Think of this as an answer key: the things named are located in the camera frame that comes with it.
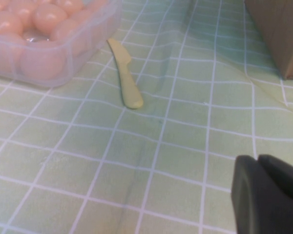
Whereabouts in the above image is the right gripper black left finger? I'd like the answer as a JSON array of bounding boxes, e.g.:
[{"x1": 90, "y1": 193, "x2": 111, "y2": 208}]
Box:
[{"x1": 230, "y1": 155, "x2": 293, "y2": 234}]

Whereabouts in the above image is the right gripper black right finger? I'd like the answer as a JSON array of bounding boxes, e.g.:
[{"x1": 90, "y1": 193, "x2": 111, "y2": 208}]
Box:
[{"x1": 257, "y1": 154, "x2": 293, "y2": 204}]

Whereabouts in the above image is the brown cardboard box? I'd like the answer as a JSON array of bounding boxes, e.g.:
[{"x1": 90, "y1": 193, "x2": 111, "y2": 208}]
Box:
[{"x1": 243, "y1": 0, "x2": 293, "y2": 81}]

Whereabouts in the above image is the clear plastic egg box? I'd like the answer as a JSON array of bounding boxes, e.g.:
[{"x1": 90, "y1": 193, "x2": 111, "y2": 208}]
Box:
[{"x1": 0, "y1": 0, "x2": 124, "y2": 88}]

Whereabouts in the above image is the green checked tablecloth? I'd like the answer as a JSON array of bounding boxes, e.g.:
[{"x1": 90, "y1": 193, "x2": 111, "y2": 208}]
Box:
[{"x1": 0, "y1": 0, "x2": 293, "y2": 234}]

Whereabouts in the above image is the yellow plastic knife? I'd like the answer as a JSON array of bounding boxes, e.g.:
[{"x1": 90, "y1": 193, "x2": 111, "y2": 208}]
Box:
[{"x1": 106, "y1": 38, "x2": 144, "y2": 110}]

